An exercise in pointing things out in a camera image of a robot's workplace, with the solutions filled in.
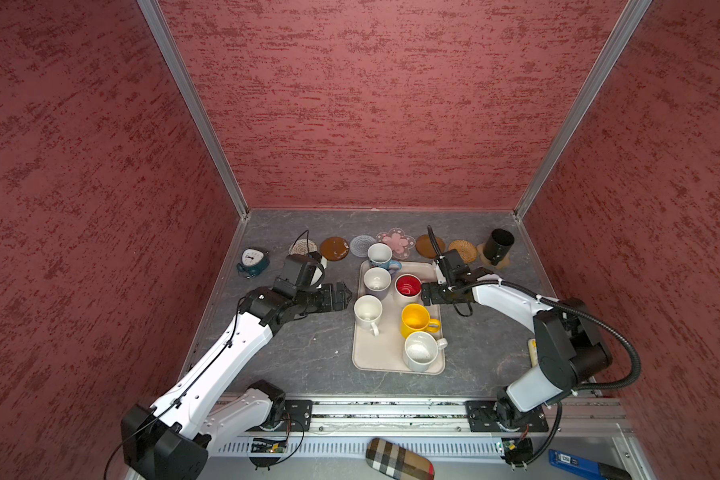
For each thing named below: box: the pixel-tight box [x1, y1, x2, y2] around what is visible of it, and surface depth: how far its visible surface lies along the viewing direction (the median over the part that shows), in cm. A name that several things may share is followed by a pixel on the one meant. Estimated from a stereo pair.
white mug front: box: [404, 331, 448, 372], surface depth 81 cm
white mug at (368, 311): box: [354, 294, 383, 337], surface depth 87 cm
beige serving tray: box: [352, 260, 445, 375], surface depth 87 cm
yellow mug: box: [400, 303, 441, 339], surface depth 85 cm
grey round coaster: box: [350, 234, 376, 258], surface depth 112 cm
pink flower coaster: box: [376, 227, 416, 260], surface depth 113 cm
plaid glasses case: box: [365, 438, 435, 480], surface depth 67 cm
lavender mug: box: [363, 267, 392, 299], surface depth 95 cm
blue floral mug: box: [367, 242, 403, 270], surface depth 98 cm
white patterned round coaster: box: [289, 238, 318, 255], surface depth 112 cm
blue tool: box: [548, 449, 633, 480], surface depth 67 cm
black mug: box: [483, 228, 515, 266], surface depth 102 cm
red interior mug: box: [394, 273, 423, 301], surface depth 94 cm
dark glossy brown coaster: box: [320, 236, 350, 261], surface depth 112 cm
